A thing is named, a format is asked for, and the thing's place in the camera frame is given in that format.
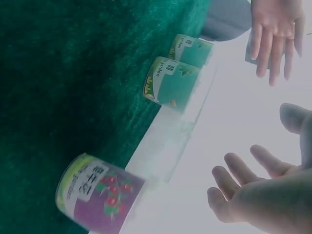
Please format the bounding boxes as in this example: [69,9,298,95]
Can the purple tin can red fruit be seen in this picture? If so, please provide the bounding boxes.
[55,153,147,233]

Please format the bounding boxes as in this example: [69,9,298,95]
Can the clear plastic box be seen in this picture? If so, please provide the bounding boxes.
[124,63,219,185]

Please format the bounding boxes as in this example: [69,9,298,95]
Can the person's left hand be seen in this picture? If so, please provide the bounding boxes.
[250,0,307,87]

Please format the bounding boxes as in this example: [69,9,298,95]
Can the green label tin can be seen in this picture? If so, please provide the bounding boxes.
[143,56,203,115]
[168,33,215,68]

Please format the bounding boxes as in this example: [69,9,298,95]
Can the person's right hand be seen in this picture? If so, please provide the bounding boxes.
[207,102,312,234]

